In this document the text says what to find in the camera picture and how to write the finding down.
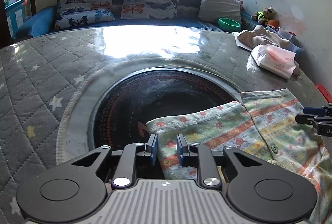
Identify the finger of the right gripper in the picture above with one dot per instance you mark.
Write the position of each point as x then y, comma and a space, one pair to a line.
309, 119
318, 111

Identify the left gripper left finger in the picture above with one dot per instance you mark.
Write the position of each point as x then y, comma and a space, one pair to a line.
134, 155

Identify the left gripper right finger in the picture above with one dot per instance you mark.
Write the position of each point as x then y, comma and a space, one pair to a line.
201, 157

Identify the green patterned child jacket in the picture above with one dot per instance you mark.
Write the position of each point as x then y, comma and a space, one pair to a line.
262, 124

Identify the red object at edge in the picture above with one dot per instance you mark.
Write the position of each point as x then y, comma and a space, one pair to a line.
325, 93

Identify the pink tissue pack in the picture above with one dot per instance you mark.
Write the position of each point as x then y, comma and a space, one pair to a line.
275, 59

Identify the clear plastic storage box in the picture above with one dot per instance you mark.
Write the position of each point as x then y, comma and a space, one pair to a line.
292, 44

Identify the cream crumpled garment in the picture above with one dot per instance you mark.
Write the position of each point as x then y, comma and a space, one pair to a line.
261, 36

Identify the white paper sheet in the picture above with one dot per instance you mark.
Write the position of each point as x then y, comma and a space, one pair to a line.
244, 40

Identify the teddy bear toy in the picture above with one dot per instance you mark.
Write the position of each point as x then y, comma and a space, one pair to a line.
267, 17

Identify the green plastic bowl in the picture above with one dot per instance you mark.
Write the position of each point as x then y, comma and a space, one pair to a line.
229, 25

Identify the grey quilted star tablecloth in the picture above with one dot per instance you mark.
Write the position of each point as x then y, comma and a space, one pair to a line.
40, 76

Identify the grey pillow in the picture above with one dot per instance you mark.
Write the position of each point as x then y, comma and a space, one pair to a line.
212, 10

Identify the middle butterfly cushion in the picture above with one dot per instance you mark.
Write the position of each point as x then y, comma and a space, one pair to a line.
149, 9

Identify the butterfly cushion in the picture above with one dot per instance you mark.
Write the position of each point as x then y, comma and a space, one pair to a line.
79, 13
149, 9

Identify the left butterfly cushion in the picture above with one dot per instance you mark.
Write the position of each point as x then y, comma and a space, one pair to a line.
79, 13

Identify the blue sofa bench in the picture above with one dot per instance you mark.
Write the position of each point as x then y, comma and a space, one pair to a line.
43, 22

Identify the blue white cabinet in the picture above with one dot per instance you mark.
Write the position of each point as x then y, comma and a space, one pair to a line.
17, 14

